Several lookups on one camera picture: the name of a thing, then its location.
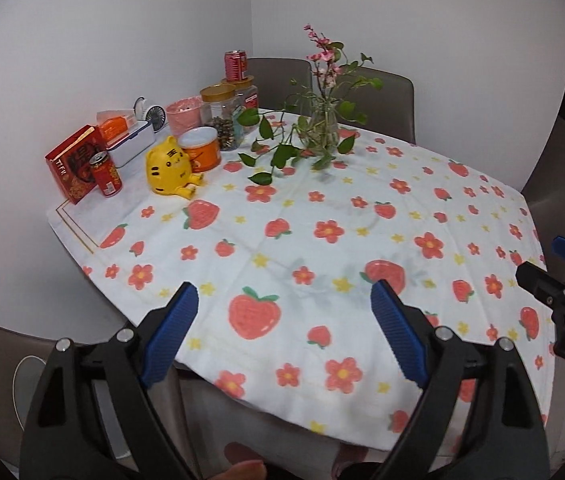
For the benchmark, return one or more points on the gold lid glass jar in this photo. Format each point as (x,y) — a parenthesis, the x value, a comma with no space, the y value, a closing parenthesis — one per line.
(220,110)

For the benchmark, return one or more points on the small white desk fan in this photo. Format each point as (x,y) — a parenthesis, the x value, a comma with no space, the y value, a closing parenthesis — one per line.
(150,112)

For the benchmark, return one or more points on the grey chair near left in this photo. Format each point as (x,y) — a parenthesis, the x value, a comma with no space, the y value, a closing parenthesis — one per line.
(2,384)

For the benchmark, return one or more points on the red soda can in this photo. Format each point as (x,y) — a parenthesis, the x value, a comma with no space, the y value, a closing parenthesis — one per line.
(235,62)

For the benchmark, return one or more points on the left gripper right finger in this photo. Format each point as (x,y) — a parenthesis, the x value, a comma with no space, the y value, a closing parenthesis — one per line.
(503,436)

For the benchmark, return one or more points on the orange round tub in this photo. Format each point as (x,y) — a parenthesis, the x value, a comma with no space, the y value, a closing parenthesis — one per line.
(201,146)

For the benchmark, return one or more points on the pink bowl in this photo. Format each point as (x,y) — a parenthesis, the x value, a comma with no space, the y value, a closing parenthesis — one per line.
(184,115)

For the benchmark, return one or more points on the white storage box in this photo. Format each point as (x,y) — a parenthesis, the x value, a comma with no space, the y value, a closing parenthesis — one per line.
(137,140)

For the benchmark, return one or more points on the grey chair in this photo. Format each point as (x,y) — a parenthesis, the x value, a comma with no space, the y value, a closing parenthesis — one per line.
(280,81)
(385,99)
(2,384)

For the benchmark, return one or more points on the orange packet in box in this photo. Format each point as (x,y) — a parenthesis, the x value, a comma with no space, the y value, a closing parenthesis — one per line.
(115,124)

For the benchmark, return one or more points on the grey chair right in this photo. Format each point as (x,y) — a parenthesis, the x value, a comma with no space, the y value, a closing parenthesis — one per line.
(385,99)

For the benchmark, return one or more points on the yellow tiger figurine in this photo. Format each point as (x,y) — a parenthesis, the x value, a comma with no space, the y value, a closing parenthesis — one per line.
(169,171)

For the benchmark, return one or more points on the person's left hand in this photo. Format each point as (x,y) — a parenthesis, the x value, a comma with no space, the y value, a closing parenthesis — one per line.
(245,464)

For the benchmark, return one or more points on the strawberry flower tablecloth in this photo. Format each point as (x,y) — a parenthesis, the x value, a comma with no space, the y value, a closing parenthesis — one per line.
(284,272)

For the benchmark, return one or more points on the red noodle box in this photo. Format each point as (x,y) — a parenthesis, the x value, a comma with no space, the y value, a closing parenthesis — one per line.
(69,162)

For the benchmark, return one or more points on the red drink can front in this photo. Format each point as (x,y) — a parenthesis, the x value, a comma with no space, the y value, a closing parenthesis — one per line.
(105,174)

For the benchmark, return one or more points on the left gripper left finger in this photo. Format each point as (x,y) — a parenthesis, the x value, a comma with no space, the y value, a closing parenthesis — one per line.
(91,416)

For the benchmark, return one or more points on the glass vase with plant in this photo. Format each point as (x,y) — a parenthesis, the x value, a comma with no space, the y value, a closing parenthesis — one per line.
(319,105)

